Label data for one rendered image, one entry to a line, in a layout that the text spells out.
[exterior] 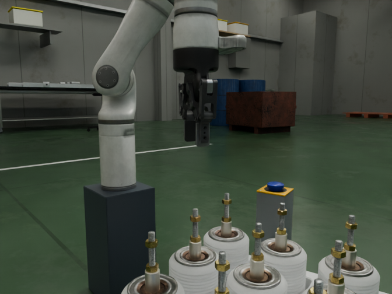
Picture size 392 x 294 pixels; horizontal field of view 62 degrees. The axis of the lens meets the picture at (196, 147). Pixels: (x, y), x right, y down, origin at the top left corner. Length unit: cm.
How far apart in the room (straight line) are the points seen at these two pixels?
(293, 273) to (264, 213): 21
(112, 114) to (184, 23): 38
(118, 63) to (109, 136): 18
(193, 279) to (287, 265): 17
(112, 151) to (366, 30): 1138
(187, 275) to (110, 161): 38
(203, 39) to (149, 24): 31
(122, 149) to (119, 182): 9
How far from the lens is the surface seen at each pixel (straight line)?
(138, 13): 82
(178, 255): 62
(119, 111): 84
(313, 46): 1114
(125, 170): 85
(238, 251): 68
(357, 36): 1204
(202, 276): 59
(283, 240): 66
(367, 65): 1177
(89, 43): 750
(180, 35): 54
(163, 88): 798
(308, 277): 74
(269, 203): 80
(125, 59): 82
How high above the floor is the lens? 53
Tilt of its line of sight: 8 degrees down
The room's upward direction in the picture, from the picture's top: straight up
